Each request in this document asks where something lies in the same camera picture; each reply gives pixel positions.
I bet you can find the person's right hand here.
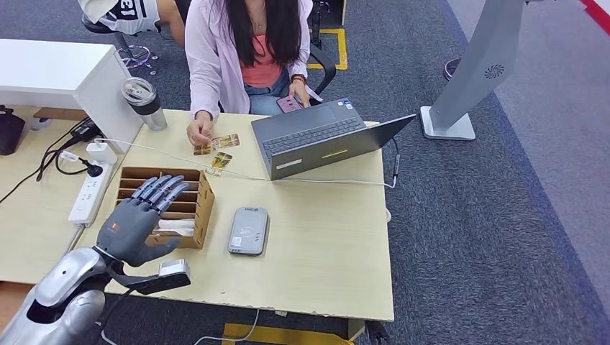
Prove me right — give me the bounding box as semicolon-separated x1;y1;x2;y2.
186;116;214;146

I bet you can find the person's left hand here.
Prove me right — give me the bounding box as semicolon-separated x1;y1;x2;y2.
288;80;311;108

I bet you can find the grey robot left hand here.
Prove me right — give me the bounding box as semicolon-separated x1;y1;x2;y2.
95;175;191;267

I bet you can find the pink phone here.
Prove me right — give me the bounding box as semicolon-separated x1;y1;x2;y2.
276;95;304;114

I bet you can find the brown landscape picture card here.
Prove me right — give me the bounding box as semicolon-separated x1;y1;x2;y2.
211;134;241;151

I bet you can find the white key card stack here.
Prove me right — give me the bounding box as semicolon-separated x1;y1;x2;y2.
156;218;196;232

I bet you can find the person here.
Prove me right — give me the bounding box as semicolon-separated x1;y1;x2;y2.
184;0;324;146
77;0;187;49

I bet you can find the grey card reader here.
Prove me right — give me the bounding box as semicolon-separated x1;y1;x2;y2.
227;206;270;257

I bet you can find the grey laptop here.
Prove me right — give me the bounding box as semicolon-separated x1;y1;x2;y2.
251;98;417;182

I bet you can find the white power strip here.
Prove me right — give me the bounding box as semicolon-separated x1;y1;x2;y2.
68;162;114;226

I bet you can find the clear tumbler with black band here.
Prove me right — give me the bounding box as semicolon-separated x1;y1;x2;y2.
119;77;168;132

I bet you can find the cardboard organizer box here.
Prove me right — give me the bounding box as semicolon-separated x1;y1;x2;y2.
115;166;217;250

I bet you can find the black equipment stand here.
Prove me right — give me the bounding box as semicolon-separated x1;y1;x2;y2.
309;0;347;49

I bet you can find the white charger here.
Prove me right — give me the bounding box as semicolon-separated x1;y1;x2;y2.
87;141;119;165

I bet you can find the black power adapter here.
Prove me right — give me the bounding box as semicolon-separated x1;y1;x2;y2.
71;119;102;144

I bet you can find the stool with purple wheel base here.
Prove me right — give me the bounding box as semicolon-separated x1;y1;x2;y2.
81;14;159;76

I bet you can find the round black base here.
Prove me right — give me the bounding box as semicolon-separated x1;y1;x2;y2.
443;58;463;83

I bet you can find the black bag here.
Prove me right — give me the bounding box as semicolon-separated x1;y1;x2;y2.
0;105;27;157

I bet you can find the white cabinet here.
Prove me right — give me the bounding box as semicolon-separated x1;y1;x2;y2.
0;39;145;155

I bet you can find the grey pillar stand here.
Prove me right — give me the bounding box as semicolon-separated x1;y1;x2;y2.
419;0;558;143

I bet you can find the white power strip cord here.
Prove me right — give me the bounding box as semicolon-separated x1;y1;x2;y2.
64;224;87;253

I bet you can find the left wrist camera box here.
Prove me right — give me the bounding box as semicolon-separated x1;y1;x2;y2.
110;259;191;296

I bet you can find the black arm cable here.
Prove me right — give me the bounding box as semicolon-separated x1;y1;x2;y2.
90;287;137;345

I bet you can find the thin white cable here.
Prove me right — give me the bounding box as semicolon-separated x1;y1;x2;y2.
95;138;396;190

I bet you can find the black plug cable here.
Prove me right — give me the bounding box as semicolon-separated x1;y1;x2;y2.
55;149;96;178

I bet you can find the black adapter cable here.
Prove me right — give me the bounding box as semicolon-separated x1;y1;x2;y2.
0;119;91;206

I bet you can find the black dongle cable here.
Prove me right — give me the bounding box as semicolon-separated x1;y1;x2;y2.
391;138;401;188

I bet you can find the white hanging cable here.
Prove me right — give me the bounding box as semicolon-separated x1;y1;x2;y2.
193;308;262;345

